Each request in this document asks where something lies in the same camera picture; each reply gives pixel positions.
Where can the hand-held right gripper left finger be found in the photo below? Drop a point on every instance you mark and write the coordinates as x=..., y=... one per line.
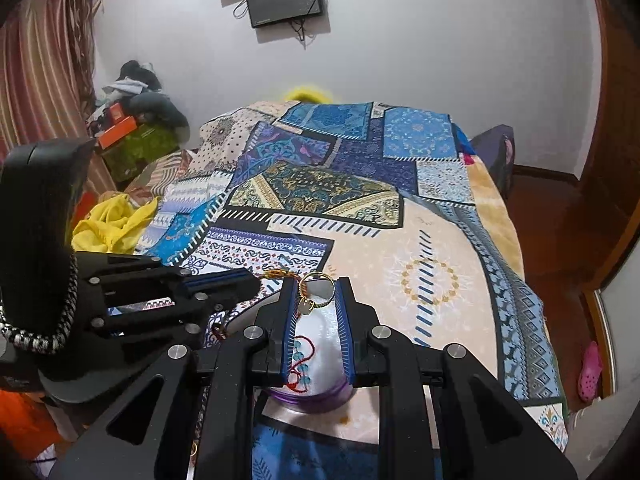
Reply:
x=288, y=322

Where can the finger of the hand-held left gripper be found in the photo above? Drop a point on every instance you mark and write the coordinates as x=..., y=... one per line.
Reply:
x=220, y=284
x=150, y=325

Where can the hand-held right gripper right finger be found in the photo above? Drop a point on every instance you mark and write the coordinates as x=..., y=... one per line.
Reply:
x=345, y=330

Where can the white bowl with purple rim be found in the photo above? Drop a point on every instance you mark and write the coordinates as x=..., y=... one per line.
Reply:
x=320, y=355

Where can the yellow cloth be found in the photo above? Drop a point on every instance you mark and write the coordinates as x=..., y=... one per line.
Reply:
x=107, y=222

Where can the patchwork printed blanket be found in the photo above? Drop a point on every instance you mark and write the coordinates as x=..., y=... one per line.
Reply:
x=410, y=240

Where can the green box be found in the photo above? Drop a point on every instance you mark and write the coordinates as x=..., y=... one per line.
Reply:
x=137, y=152

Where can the orange box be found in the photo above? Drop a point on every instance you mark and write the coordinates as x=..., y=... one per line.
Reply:
x=117, y=127

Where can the striped pink cloth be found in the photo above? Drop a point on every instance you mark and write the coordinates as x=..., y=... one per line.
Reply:
x=160, y=172

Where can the striped red curtain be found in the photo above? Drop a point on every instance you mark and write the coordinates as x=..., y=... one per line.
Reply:
x=40, y=70

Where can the orange cloth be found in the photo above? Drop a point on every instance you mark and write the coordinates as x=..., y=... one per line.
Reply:
x=22, y=422

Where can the pile of clothes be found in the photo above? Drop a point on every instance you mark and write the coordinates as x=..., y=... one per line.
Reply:
x=145, y=95

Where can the yellow fluffy object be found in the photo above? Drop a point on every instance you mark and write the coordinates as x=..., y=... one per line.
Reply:
x=307, y=94

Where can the dark pillow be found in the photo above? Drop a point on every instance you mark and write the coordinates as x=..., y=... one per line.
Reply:
x=495, y=152

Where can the pink slipper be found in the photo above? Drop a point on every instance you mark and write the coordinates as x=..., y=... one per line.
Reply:
x=590, y=370

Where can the wooden door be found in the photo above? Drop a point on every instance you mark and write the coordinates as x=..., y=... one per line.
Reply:
x=617, y=135

